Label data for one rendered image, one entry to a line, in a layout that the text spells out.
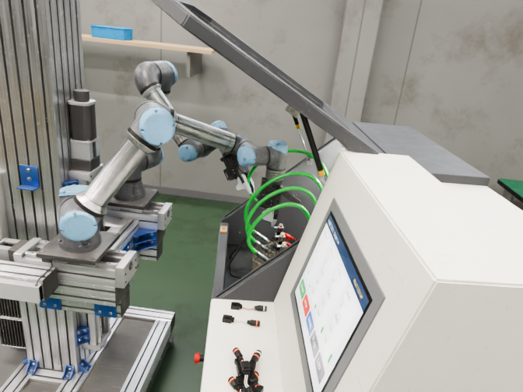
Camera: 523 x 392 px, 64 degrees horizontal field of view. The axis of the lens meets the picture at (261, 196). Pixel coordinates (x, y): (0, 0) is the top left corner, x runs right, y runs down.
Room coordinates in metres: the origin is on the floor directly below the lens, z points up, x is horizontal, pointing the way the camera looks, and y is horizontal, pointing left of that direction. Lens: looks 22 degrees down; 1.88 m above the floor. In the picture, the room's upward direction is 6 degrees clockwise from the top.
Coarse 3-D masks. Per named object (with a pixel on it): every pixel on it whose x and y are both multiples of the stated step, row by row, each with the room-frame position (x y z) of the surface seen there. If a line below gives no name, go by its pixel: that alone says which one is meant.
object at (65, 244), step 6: (60, 234) 1.36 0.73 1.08; (96, 234) 1.39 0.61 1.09; (60, 240) 1.36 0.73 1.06; (66, 240) 1.33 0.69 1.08; (84, 240) 1.35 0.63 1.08; (90, 240) 1.36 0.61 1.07; (96, 240) 1.38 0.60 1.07; (60, 246) 1.34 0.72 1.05; (66, 246) 1.33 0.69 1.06; (72, 246) 1.33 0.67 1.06; (78, 246) 1.33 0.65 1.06; (84, 246) 1.34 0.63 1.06; (90, 246) 1.35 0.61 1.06; (96, 246) 1.37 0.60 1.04; (72, 252) 1.32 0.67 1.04; (78, 252) 1.33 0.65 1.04
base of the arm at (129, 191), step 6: (126, 180) 1.84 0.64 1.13; (132, 180) 1.85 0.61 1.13; (138, 180) 1.87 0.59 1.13; (126, 186) 1.83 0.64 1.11; (132, 186) 1.84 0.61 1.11; (138, 186) 1.86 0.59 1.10; (120, 192) 1.83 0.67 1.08; (126, 192) 1.82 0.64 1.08; (132, 192) 1.84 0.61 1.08; (138, 192) 1.85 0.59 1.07; (144, 192) 1.89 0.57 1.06; (120, 198) 1.82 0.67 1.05; (126, 198) 1.82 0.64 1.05; (132, 198) 1.83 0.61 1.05; (138, 198) 1.84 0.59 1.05
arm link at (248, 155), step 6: (246, 144) 1.58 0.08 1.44; (252, 144) 1.58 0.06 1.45; (240, 150) 1.52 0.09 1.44; (246, 150) 1.51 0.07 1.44; (252, 150) 1.52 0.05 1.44; (258, 150) 1.53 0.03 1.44; (264, 150) 1.54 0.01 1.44; (240, 156) 1.51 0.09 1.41; (246, 156) 1.50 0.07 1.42; (252, 156) 1.50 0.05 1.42; (258, 156) 1.51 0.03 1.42; (264, 156) 1.52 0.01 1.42; (270, 156) 1.53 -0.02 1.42; (240, 162) 1.51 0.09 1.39; (246, 162) 1.50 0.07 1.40; (252, 162) 1.50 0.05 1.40; (258, 162) 1.52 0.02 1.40; (264, 162) 1.53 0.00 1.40
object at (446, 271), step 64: (384, 192) 0.91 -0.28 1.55; (448, 192) 0.96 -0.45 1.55; (384, 256) 0.72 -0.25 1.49; (448, 256) 0.63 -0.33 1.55; (512, 256) 0.66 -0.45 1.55; (384, 320) 0.61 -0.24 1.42; (448, 320) 0.55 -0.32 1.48; (512, 320) 0.56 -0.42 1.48; (384, 384) 0.55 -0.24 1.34; (448, 384) 0.56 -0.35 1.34; (512, 384) 0.57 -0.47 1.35
